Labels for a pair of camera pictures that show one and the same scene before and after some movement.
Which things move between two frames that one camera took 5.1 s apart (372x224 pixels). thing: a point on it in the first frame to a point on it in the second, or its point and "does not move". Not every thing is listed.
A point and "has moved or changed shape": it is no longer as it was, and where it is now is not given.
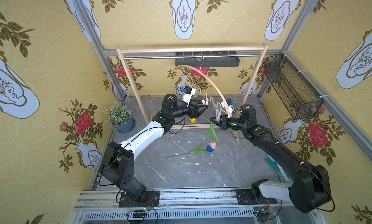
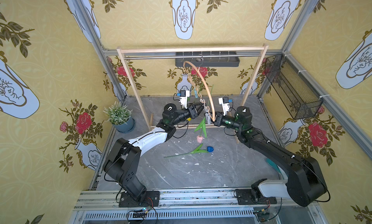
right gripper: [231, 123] does not move
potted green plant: [120, 116] does not move
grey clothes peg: [218, 113] has moved or changed shape
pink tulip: [212, 131] to [202, 127]
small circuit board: [141, 215] does not move
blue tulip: [209, 149] does not move
